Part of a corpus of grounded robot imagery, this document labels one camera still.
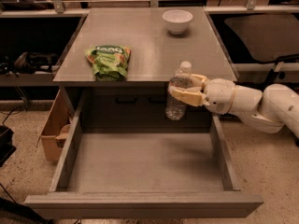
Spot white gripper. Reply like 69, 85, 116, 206
168, 74, 236, 114

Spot clear plastic water bottle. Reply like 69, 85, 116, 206
165, 61, 192, 120

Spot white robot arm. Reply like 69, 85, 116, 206
168, 74, 299, 137

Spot grey open top drawer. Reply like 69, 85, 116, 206
25, 90, 263, 219

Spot grey cabinet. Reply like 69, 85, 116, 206
54, 7, 236, 120

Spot white ceramic bowl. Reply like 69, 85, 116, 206
163, 9, 193, 35

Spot dark office chair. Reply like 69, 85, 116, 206
225, 14, 299, 63

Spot green snack bag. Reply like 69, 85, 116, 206
85, 45, 131, 81

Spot cardboard box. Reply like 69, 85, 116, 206
40, 91, 70, 162

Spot black headphones on shelf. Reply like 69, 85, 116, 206
0, 52, 58, 75

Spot black drawer handle right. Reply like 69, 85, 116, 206
148, 94, 166, 104

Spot black drawer handle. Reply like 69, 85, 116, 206
115, 95, 137, 105
148, 94, 166, 104

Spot black drawer handle left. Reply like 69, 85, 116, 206
115, 95, 137, 105

